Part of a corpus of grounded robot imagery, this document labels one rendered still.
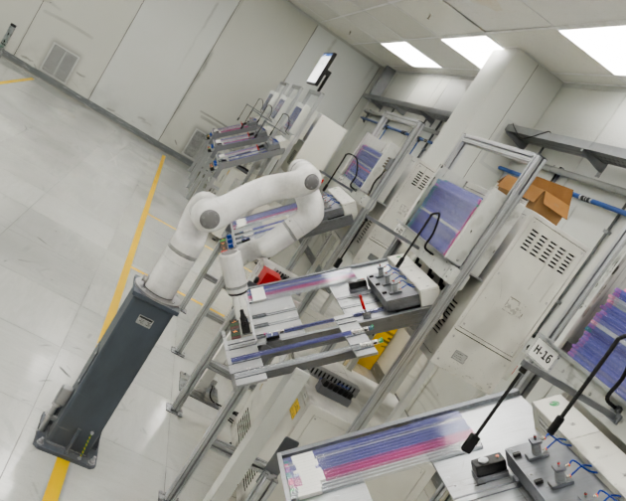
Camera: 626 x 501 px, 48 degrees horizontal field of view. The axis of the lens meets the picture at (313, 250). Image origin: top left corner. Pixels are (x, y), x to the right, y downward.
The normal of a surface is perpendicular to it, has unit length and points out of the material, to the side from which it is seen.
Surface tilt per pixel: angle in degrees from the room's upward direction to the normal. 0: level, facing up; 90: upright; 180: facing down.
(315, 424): 90
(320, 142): 90
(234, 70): 90
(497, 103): 90
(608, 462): 44
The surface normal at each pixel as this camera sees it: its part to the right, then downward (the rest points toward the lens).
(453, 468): -0.20, -0.93
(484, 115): 0.16, 0.26
